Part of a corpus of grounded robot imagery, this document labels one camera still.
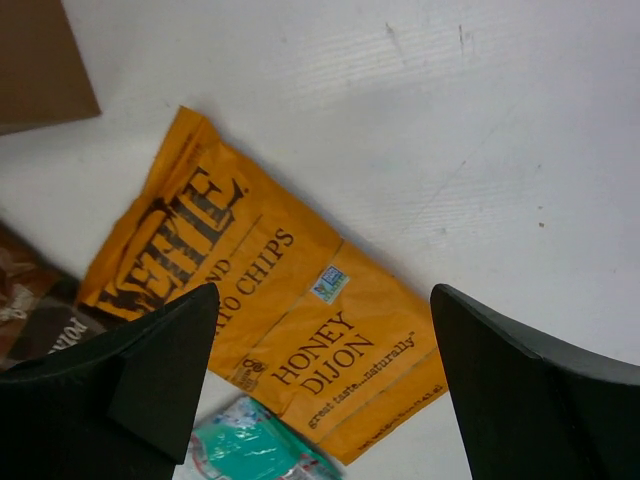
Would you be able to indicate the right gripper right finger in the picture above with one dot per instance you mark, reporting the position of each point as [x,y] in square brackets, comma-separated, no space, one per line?
[529,405]

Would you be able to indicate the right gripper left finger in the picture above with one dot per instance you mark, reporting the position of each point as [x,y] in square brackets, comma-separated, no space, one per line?
[119,406]

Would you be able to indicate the brown Kettle sea salt chips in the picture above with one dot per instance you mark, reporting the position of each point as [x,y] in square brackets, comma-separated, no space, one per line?
[38,311]

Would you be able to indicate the orange Kettle honey dijon chips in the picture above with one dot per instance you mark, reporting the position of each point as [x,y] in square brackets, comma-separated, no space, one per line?
[334,345]

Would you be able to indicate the brown paper bag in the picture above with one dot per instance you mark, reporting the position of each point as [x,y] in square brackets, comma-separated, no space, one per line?
[44,81]

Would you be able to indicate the teal snack packet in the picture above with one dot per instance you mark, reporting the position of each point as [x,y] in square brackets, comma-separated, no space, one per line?
[246,441]

